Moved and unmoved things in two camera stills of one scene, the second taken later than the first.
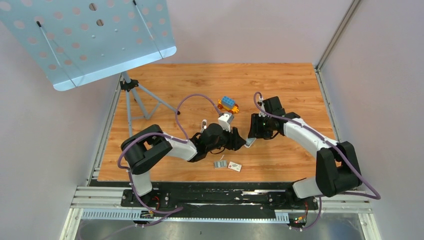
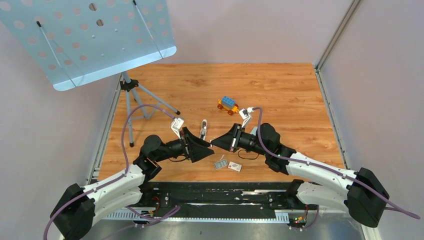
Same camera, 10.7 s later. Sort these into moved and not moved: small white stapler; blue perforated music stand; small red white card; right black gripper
Moved: right black gripper
Not moved: small red white card; small white stapler; blue perforated music stand
